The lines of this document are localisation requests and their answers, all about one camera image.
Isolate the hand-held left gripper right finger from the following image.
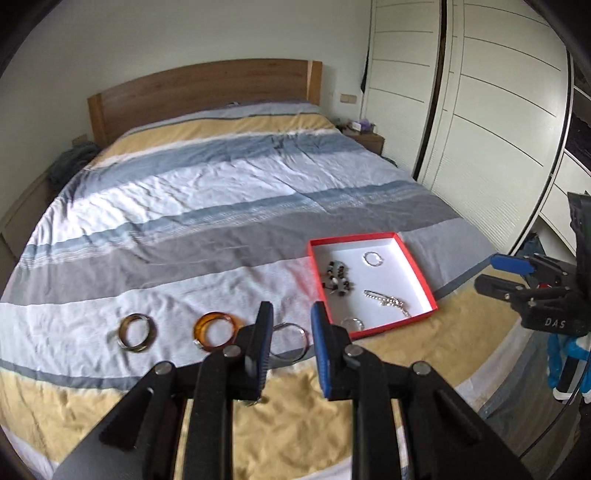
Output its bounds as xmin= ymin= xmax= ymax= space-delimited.
xmin=311 ymin=301 xmax=532 ymax=480

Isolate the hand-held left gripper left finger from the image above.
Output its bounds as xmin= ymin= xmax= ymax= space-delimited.
xmin=55 ymin=301 xmax=274 ymax=480

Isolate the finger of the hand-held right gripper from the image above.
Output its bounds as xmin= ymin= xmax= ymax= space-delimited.
xmin=490 ymin=252 xmax=573 ymax=289
xmin=474 ymin=274 xmax=532 ymax=308

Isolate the silver bangle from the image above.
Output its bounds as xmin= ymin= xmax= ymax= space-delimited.
xmin=268 ymin=323 xmax=309 ymax=361

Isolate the amber bangle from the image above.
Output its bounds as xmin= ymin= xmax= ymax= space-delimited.
xmin=194 ymin=312 xmax=239 ymax=354

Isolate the red jewelry box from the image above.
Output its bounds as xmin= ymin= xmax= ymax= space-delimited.
xmin=307 ymin=233 xmax=438 ymax=341

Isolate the brown bangle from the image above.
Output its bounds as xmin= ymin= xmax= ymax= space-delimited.
xmin=116 ymin=313 xmax=157 ymax=354

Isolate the person's right hand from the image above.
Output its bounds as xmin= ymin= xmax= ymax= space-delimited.
xmin=548 ymin=333 xmax=591 ymax=401

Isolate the white wardrobe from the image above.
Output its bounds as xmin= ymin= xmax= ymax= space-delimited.
xmin=360 ymin=0 xmax=591 ymax=259

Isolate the striped bed blanket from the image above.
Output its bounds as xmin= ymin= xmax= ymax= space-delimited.
xmin=0 ymin=100 xmax=546 ymax=480

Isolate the wooden nightstand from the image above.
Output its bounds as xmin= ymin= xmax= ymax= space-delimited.
xmin=344 ymin=131 xmax=385 ymax=156

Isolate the dark cloth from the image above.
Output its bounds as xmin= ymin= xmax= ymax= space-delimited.
xmin=48 ymin=141 xmax=103 ymax=195

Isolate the wooden headboard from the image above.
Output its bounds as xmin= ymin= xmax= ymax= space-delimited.
xmin=88 ymin=59 xmax=323 ymax=146

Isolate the black white beaded bracelet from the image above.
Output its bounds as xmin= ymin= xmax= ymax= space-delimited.
xmin=325 ymin=261 xmax=355 ymax=295

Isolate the silver chain bracelet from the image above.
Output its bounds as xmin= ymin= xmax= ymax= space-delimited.
xmin=363 ymin=289 xmax=411 ymax=317

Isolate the low wall cabinet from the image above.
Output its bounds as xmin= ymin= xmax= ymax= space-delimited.
xmin=0 ymin=173 xmax=61 ymax=264

